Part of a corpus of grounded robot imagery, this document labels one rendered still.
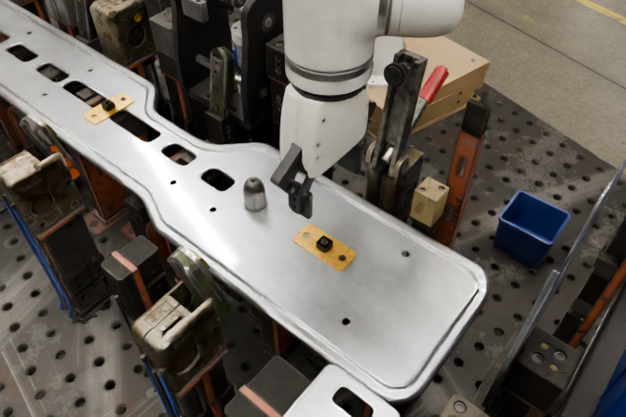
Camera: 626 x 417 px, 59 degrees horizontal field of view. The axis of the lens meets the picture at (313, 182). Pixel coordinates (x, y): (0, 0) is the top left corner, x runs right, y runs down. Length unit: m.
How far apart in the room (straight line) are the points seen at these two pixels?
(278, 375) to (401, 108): 0.36
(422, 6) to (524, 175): 0.91
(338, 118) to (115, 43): 0.67
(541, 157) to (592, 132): 1.33
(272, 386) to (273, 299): 0.10
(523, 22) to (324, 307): 2.84
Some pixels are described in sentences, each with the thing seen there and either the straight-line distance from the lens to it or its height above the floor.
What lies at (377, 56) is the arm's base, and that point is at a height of 0.86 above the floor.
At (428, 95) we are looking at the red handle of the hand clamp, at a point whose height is 1.13.
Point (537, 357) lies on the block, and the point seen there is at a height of 1.07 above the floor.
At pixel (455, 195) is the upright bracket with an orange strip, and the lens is 0.77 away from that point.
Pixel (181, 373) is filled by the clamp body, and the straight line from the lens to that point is 0.71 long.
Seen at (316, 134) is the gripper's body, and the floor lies 1.24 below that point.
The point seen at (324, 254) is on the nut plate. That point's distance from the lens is 0.74.
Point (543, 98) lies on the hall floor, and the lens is 2.84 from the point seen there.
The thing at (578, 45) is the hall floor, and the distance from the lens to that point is 3.31.
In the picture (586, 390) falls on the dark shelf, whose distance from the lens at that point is 0.68.
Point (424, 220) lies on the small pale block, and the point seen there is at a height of 1.02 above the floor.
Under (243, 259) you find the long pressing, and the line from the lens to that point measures 0.74.
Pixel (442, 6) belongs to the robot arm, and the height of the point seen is 1.37.
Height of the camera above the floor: 1.59
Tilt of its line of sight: 46 degrees down
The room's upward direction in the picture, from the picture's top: straight up
